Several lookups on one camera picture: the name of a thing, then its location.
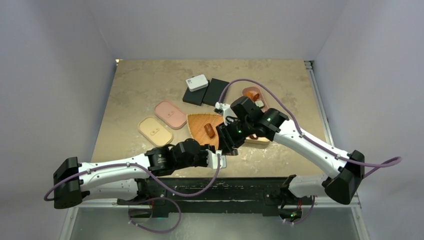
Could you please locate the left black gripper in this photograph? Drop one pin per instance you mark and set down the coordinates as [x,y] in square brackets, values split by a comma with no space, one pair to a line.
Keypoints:
[211,148]

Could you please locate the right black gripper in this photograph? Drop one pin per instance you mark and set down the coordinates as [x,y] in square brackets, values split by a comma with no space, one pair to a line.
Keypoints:
[227,141]

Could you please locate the black rice roll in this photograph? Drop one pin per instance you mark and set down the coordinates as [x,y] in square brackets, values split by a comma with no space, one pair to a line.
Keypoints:
[260,104]

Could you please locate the beige lunch box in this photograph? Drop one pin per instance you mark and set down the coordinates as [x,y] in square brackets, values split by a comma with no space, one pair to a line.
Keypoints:
[254,139]

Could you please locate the small glazed meat strip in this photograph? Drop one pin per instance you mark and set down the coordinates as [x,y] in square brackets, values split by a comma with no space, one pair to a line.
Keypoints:
[255,97]

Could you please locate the woven bamboo basket tray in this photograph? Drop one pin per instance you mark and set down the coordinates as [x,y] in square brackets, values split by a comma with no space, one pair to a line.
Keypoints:
[196,126]

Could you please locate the dark brown meat slice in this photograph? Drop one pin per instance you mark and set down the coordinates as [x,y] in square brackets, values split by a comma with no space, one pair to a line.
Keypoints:
[209,130]

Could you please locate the beige lunch box lid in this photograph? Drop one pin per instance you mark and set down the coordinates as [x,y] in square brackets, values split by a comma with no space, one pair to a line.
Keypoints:
[155,132]

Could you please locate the pink lunch box lid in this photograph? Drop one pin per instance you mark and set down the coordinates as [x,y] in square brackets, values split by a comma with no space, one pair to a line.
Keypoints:
[170,114]

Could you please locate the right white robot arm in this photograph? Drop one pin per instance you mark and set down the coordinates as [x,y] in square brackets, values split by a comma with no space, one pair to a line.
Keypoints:
[342,171]

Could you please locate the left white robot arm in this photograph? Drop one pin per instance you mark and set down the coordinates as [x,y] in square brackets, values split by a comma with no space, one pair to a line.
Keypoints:
[75,182]

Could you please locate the pink lunch box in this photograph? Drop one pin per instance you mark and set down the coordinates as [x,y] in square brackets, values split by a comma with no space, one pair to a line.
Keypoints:
[247,91]

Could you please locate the right black box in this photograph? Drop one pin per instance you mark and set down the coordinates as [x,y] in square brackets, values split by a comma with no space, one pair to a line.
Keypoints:
[214,91]

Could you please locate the black box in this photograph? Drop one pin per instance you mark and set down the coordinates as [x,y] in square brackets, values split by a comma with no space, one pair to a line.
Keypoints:
[214,91]
[195,97]

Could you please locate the left black box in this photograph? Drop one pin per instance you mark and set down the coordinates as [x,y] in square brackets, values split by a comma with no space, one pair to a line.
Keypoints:
[195,97]

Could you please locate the white small device box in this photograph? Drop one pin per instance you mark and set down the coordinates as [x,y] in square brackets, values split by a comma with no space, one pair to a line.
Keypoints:
[196,83]

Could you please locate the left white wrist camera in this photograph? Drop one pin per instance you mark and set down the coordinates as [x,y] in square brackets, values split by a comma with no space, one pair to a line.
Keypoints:
[215,160]

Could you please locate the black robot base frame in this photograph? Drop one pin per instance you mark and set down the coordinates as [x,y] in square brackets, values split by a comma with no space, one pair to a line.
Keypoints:
[268,196]

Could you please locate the right aluminium rail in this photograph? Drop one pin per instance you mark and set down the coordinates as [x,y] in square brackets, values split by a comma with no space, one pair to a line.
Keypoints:
[319,103]

